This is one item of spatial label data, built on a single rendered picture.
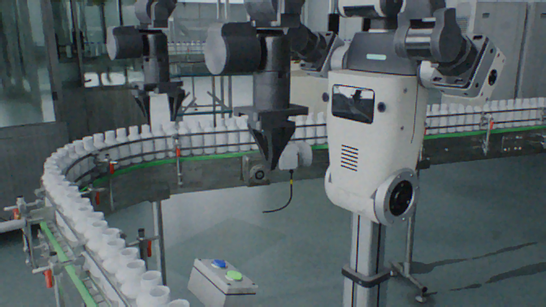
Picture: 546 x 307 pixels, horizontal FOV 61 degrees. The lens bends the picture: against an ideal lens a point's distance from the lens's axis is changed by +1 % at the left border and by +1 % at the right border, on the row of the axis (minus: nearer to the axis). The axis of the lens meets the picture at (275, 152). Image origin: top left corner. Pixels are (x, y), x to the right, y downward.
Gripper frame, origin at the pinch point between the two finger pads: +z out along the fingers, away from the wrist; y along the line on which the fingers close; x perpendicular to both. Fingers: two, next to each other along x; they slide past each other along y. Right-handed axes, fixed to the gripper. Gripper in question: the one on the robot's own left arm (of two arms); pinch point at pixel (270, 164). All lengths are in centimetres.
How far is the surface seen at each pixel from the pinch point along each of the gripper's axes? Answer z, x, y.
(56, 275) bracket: 35, 50, -24
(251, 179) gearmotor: 48, 119, 75
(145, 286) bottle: 25.3, 18.2, -14.7
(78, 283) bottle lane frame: 41, 54, -19
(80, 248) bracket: 29, 50, -19
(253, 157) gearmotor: 37, 120, 77
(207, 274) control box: 28.8, 20.9, -0.6
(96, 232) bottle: 25, 47, -15
